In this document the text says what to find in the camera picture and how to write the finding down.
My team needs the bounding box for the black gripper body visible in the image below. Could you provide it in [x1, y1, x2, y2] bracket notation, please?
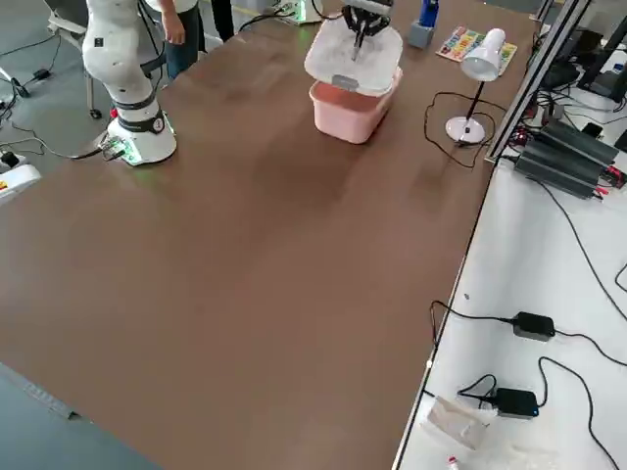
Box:
[342, 0, 396, 16]

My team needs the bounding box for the white bin lid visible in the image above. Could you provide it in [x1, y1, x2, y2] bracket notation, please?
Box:
[304, 19, 404, 97]

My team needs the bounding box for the grey block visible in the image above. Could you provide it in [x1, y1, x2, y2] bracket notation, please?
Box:
[408, 19, 436, 49]

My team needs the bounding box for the blue toy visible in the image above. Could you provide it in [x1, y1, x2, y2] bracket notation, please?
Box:
[419, 0, 441, 28]

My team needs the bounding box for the pink plastic bin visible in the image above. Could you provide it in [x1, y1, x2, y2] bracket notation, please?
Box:
[309, 68, 404, 145]

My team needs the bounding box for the colourful alphabet puzzle board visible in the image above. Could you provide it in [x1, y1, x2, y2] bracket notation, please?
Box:
[435, 26, 519, 65]

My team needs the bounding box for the white desk lamp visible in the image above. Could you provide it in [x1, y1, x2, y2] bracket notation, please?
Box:
[444, 27, 508, 145]

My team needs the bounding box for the person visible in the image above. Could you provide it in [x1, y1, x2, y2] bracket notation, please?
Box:
[146, 0, 207, 82]
[210, 0, 237, 43]

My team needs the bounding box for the black monitor stand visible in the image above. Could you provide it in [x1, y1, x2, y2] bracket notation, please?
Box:
[577, 0, 627, 104]

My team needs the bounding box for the black finned power supply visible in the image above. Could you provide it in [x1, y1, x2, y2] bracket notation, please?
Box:
[512, 119, 619, 200]

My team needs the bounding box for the flat black power adapter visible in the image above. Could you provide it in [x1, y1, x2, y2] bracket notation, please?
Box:
[512, 311, 556, 343]

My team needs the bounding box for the white control box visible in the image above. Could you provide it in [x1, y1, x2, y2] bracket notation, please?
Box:
[0, 164, 43, 206]

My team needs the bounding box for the black adapter with blue light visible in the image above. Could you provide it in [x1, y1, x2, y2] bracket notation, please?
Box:
[494, 388, 539, 421]

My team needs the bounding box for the clear plastic bag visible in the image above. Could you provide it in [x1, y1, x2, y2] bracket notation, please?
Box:
[425, 395, 499, 451]

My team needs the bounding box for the black arm base cable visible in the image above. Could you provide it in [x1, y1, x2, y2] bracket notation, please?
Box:
[238, 9, 291, 33]

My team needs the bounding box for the black lamp cable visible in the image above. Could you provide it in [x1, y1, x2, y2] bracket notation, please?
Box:
[423, 91, 506, 169]

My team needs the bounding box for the aluminium frame post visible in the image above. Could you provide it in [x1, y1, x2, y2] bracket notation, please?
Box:
[484, 0, 594, 165]

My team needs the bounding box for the black power supply cable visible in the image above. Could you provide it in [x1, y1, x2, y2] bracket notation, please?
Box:
[538, 180, 627, 324]

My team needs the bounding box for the black adapter cable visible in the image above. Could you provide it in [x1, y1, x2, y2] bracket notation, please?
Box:
[536, 355, 621, 470]
[458, 374, 499, 410]
[428, 300, 520, 361]
[553, 330, 627, 367]

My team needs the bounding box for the grey arm base cable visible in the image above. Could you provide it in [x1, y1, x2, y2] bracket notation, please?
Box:
[0, 139, 117, 162]

